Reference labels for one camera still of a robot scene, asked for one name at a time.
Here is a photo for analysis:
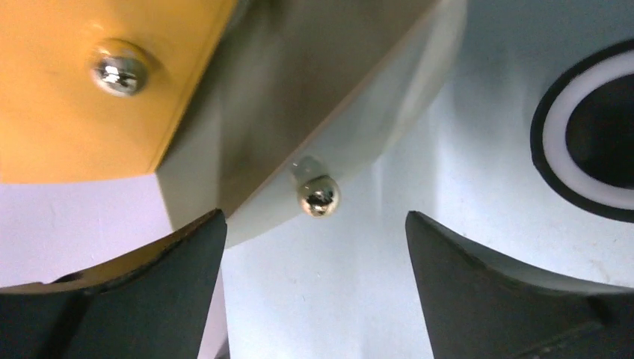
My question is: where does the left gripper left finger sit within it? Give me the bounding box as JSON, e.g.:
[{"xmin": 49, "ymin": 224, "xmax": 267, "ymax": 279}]
[{"xmin": 1, "ymin": 209, "xmax": 227, "ymax": 358}]

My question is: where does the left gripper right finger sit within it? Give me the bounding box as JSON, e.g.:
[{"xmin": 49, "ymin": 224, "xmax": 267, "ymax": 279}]
[{"xmin": 405, "ymin": 211, "xmax": 633, "ymax": 358}]

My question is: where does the pink teal cartoon suitcase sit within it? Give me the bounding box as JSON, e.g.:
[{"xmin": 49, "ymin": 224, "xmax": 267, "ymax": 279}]
[{"xmin": 530, "ymin": 40, "xmax": 633, "ymax": 222}]

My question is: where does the cream orange cylindrical container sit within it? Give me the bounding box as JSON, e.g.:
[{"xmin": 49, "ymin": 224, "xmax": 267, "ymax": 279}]
[{"xmin": 1, "ymin": 1, "xmax": 468, "ymax": 246}]

